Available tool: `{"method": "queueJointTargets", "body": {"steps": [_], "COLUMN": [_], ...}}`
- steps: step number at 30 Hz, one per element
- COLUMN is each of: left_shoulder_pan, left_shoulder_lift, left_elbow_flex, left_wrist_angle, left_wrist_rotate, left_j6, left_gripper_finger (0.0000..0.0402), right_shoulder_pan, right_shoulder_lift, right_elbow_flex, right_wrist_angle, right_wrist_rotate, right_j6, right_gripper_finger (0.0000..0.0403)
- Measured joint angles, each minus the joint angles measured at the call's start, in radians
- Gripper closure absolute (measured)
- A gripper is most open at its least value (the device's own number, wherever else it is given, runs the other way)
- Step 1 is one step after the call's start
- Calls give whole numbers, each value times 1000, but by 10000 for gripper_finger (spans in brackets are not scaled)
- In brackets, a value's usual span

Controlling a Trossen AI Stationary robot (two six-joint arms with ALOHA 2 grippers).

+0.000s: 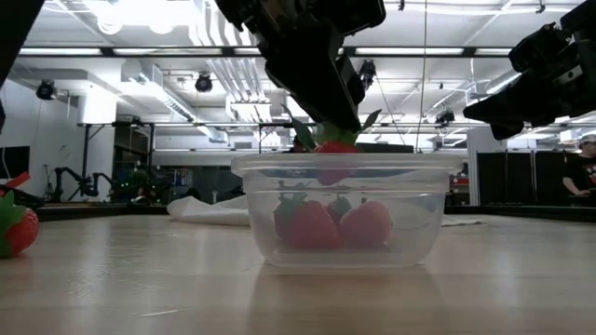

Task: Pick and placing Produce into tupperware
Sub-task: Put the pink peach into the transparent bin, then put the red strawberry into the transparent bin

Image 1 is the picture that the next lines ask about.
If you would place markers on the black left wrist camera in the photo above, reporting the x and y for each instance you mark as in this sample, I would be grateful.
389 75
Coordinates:
358 14

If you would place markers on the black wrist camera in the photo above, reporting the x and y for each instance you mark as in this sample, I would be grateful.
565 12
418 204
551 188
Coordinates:
358 14
542 49

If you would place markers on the black ceiling spotlight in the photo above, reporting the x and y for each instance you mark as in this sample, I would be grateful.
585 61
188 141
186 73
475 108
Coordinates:
444 116
46 89
369 72
203 83

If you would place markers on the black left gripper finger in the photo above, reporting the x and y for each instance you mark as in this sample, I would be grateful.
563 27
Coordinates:
316 84
357 86

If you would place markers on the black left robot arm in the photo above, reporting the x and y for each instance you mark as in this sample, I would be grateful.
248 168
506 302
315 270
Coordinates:
16 28

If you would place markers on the pink toy strawberry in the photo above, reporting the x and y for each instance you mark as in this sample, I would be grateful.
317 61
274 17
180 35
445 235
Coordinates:
365 225

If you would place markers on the black wall monitor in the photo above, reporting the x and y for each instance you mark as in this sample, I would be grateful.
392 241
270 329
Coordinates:
16 163

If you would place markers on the black background monitor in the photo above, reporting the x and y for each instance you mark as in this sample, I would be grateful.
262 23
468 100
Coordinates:
391 148

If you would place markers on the red toy strawberry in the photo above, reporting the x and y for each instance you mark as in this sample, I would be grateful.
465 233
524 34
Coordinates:
307 225
335 149
25 232

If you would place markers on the green plant in white pot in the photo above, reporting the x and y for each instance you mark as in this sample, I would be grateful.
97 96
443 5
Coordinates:
302 135

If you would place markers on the person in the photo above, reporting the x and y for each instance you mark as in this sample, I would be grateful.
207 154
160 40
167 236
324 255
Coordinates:
579 172

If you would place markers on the red plastic piece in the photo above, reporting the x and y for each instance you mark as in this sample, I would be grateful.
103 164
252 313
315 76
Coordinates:
17 180

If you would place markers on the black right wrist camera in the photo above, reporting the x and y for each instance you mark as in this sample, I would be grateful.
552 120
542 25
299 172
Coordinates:
542 49

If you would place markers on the black overhead light bar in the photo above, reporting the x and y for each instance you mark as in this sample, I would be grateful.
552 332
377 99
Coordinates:
219 51

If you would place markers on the black partition panels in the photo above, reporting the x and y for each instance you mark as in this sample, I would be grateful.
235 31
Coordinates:
521 177

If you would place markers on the green bush with lights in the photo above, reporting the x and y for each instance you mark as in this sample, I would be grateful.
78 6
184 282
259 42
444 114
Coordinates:
137 183

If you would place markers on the black background robot arm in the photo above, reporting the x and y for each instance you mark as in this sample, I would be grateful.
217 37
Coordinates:
86 186

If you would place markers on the clear plastic tupperware container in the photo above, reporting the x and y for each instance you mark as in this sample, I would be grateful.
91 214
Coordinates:
419 232

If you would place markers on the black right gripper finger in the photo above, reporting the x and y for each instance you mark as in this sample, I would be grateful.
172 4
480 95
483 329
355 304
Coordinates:
504 129
500 104

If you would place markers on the white crumpled cloth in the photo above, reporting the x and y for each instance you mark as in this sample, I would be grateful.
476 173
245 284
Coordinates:
205 211

